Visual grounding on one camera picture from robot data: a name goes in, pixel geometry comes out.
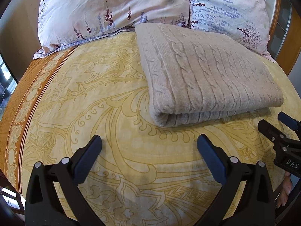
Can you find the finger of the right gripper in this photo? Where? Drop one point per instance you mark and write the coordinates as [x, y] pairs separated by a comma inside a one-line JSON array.
[[293, 124], [270, 132]]

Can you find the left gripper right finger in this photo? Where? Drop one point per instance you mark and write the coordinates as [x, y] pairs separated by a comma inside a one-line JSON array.
[[245, 196]]

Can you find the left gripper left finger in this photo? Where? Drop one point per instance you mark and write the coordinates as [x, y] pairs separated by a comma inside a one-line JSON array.
[[53, 196]]

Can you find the beige cable-knit sweater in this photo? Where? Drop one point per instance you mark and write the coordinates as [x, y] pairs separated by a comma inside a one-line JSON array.
[[196, 76]]

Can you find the person's right hand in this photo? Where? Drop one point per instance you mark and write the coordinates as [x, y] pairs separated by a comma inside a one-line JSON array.
[[285, 191]]

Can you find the yellow patterned bed sheet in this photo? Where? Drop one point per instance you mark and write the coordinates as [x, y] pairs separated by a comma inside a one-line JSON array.
[[144, 175]]

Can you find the pink tree-print pillow right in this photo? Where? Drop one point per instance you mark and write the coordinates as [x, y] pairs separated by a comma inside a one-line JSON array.
[[245, 21]]

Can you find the window with blinds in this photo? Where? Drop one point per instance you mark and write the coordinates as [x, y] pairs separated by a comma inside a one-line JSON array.
[[7, 86]]

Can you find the pink floral pillow left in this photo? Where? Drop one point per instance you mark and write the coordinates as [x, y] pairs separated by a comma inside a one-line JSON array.
[[65, 23]]

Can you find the wooden headboard frame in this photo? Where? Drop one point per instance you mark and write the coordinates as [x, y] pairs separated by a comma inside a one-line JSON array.
[[284, 44]]

